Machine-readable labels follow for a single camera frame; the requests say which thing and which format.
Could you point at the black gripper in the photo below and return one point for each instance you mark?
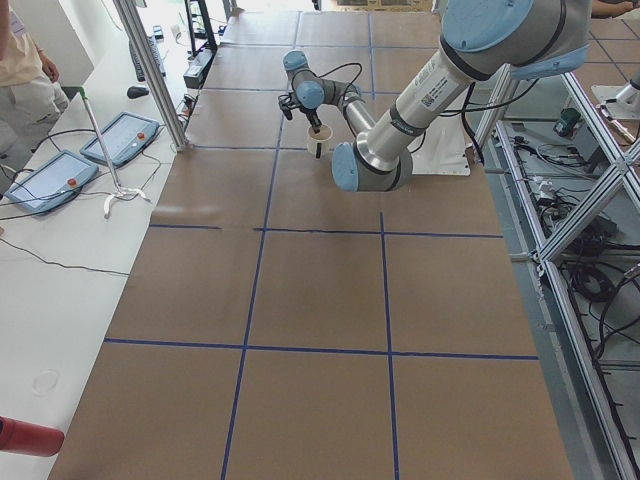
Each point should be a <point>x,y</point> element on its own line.
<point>311,114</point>

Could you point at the white smiley mug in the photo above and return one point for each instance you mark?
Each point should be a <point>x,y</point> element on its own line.
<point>318,141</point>

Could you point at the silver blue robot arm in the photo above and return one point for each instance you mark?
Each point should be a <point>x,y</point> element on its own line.
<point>536,39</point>

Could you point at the black computer mouse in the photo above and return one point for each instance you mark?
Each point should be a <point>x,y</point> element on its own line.
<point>135,92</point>

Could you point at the blue teach pendant far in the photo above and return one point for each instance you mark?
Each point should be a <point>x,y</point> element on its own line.
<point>127,135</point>

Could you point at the blue teach pendant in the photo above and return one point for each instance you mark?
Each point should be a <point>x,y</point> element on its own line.
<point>52,184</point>
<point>127,135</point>

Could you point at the white stand with green tip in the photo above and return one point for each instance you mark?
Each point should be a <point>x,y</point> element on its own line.
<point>120,192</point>

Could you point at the blue teach pendant near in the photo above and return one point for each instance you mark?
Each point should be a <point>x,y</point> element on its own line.
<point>52,184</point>

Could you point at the person in beige clothes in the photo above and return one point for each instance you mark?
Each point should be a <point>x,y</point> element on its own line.
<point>32,99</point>

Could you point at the red bottle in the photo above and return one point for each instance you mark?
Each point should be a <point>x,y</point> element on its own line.
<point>30,439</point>

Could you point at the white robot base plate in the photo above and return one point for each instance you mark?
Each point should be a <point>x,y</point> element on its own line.
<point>442,151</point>

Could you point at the aluminium frame post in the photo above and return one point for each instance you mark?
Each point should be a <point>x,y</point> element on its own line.
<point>136,33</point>

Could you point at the aluminium frame rail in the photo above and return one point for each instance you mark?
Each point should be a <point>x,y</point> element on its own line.
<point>565,151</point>

